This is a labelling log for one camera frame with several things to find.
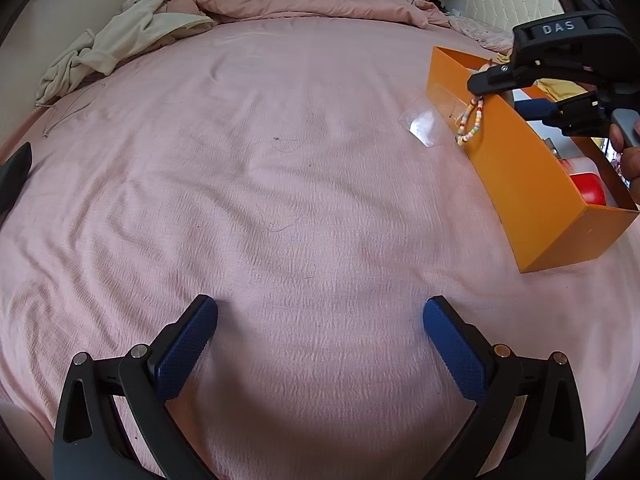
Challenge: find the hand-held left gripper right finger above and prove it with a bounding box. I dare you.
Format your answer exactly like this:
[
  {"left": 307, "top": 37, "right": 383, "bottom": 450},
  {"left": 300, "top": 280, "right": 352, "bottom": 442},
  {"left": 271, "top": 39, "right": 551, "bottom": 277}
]
[{"left": 422, "top": 295, "right": 587, "bottom": 480}]

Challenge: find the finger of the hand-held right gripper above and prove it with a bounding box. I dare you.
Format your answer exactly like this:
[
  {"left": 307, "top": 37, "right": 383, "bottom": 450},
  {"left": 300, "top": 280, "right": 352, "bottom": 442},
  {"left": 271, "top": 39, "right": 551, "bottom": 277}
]
[
  {"left": 467, "top": 60, "right": 538, "bottom": 97},
  {"left": 514, "top": 92, "right": 608, "bottom": 137}
]

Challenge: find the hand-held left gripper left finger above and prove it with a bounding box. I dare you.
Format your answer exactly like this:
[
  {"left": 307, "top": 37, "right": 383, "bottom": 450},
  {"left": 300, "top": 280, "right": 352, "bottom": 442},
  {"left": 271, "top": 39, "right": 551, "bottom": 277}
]
[{"left": 52, "top": 294, "right": 219, "bottom": 480}]

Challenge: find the colourful bead bracelet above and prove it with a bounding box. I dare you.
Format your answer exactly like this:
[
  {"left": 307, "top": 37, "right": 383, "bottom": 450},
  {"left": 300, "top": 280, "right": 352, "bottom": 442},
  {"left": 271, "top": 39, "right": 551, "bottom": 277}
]
[{"left": 454, "top": 97, "right": 486, "bottom": 148}]

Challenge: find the orange cardboard box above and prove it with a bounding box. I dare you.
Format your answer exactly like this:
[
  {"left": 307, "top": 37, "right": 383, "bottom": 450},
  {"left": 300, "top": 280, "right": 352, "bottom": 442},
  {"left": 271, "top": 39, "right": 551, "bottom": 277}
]
[{"left": 426, "top": 46, "right": 640, "bottom": 274}]

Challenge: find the clear plastic sleeve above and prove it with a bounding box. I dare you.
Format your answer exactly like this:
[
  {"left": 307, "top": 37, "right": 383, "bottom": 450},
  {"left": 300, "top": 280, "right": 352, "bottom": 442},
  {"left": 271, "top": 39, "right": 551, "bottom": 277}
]
[{"left": 397, "top": 84, "right": 468, "bottom": 148}]

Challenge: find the red rounded container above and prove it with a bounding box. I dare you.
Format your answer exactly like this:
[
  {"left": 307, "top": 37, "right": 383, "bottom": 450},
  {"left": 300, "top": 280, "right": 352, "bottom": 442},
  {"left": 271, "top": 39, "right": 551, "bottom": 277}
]
[{"left": 570, "top": 172, "right": 608, "bottom": 207}]

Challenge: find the person's right hand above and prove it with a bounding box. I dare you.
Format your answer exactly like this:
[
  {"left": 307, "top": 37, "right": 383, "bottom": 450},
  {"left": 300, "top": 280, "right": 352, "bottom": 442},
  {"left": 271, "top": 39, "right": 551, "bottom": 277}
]
[{"left": 609, "top": 119, "right": 640, "bottom": 181}]

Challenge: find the yellow pillow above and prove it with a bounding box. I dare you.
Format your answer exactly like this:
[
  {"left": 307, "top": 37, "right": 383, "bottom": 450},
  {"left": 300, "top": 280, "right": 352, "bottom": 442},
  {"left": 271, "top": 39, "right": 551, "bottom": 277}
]
[{"left": 535, "top": 77, "right": 593, "bottom": 101}]

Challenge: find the pink floral pillow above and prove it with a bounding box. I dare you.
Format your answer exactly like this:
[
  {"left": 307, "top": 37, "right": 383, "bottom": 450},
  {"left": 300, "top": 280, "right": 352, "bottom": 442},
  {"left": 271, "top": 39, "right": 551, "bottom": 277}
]
[{"left": 447, "top": 15, "right": 515, "bottom": 53}]

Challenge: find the white tufted headboard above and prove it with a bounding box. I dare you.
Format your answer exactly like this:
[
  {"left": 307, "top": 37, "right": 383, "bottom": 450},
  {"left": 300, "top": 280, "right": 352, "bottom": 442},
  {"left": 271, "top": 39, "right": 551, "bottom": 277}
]
[{"left": 470, "top": 0, "right": 568, "bottom": 28}]

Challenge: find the pink duvet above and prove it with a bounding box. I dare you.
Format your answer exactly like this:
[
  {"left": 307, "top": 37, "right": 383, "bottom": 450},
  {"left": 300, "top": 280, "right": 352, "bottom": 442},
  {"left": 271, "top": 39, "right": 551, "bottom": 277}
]
[{"left": 122, "top": 0, "right": 453, "bottom": 31}]

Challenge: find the pink bed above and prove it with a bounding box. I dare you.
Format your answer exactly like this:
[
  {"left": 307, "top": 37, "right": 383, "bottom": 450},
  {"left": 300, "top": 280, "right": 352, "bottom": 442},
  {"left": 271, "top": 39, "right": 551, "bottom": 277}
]
[{"left": 0, "top": 10, "right": 640, "bottom": 480}]

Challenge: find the beige crumpled garment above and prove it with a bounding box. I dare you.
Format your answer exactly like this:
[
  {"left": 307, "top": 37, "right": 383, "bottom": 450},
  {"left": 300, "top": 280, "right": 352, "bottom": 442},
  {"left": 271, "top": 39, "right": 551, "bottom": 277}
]
[{"left": 35, "top": 0, "right": 216, "bottom": 108}]

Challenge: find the thin cord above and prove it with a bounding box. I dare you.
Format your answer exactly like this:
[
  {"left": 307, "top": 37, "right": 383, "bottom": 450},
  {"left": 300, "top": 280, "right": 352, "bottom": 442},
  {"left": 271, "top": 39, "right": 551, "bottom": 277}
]
[{"left": 42, "top": 82, "right": 103, "bottom": 138}]

